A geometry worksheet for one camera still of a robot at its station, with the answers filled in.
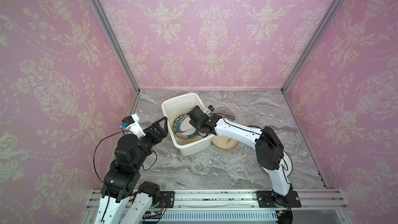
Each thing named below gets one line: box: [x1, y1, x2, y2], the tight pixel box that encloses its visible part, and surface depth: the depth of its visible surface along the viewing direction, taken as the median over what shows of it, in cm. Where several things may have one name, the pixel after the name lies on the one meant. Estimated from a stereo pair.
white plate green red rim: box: [172, 113, 201, 140], surface depth 94 cm
